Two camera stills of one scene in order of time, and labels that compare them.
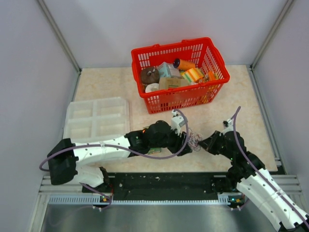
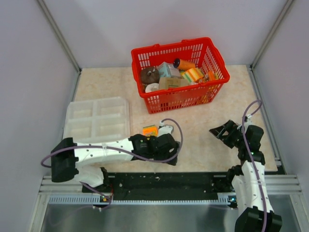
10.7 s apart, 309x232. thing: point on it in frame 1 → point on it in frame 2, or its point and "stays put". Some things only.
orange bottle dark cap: [183, 65] stays put
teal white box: [167, 70] stays put
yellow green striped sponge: [192, 74] stays put
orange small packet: [211, 76] stays put
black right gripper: [208, 143] → [230, 125]
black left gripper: [179, 142] → [169, 154]
